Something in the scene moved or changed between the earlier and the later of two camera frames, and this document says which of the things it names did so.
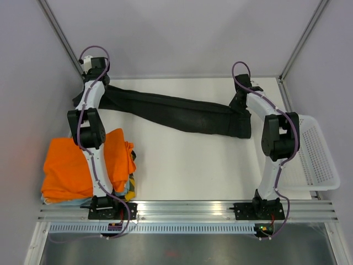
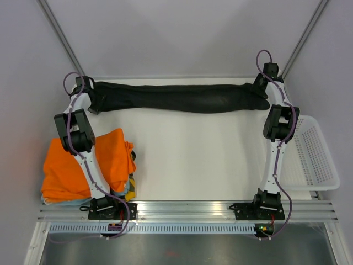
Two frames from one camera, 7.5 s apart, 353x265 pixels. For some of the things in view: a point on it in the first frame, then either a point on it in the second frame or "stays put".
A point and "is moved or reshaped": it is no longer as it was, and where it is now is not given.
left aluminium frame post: [62, 37] stays put
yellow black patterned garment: [132, 192] stays put
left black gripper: [87, 74] -> [95, 111]
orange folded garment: [66, 173] stays put
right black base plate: [258, 211] stays put
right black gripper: [234, 106] -> [255, 86]
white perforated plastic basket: [314, 168] stays put
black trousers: [208, 116] is moved or reshaped
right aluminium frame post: [320, 10] stays put
